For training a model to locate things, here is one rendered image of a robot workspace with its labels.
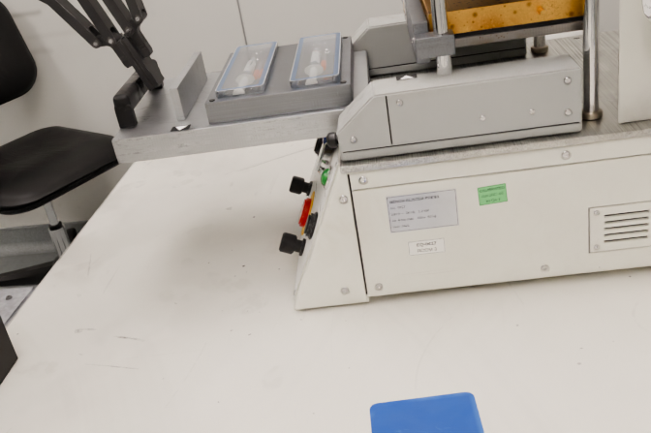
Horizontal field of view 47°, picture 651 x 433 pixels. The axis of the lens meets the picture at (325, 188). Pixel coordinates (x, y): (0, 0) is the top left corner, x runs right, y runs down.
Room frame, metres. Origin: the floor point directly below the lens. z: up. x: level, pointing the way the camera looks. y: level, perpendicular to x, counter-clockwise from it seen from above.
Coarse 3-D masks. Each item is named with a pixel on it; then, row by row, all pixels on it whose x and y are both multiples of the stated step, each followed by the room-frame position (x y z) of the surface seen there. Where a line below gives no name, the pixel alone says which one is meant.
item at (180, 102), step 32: (192, 64) 0.93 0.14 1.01; (160, 96) 0.95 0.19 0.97; (192, 96) 0.89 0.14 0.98; (128, 128) 0.84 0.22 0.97; (160, 128) 0.83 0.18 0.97; (192, 128) 0.81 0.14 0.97; (224, 128) 0.80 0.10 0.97; (256, 128) 0.79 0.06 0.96; (288, 128) 0.79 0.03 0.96; (320, 128) 0.79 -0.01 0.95; (128, 160) 0.81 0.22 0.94
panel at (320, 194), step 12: (336, 156) 0.78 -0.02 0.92; (336, 168) 0.75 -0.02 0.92; (312, 180) 1.00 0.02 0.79; (312, 192) 0.94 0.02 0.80; (324, 192) 0.79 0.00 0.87; (312, 204) 0.88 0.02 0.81; (324, 204) 0.75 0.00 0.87; (312, 228) 0.76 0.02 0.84; (312, 240) 0.75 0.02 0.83; (300, 264) 0.79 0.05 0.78; (300, 276) 0.75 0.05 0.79
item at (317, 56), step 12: (312, 36) 0.99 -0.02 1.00; (324, 36) 0.98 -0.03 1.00; (336, 36) 0.97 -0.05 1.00; (300, 48) 0.93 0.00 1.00; (312, 48) 0.93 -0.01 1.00; (324, 48) 0.92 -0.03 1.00; (336, 48) 0.91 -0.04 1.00; (300, 60) 0.88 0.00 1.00; (312, 60) 0.87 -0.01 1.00; (324, 60) 0.87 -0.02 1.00; (336, 60) 0.86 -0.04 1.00; (300, 72) 0.84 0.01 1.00; (312, 72) 0.83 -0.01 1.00; (324, 72) 0.82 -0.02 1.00; (336, 72) 0.81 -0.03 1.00
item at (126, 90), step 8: (136, 72) 0.94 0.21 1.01; (128, 80) 0.90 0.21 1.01; (136, 80) 0.90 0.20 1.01; (120, 88) 0.88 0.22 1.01; (128, 88) 0.87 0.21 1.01; (136, 88) 0.88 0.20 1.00; (144, 88) 0.91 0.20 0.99; (120, 96) 0.85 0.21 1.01; (128, 96) 0.85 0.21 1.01; (136, 96) 0.87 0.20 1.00; (120, 104) 0.85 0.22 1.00; (128, 104) 0.85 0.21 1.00; (136, 104) 0.87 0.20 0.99; (120, 112) 0.85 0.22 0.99; (128, 112) 0.85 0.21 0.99; (120, 120) 0.85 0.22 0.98; (128, 120) 0.85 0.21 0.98; (136, 120) 0.85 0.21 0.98
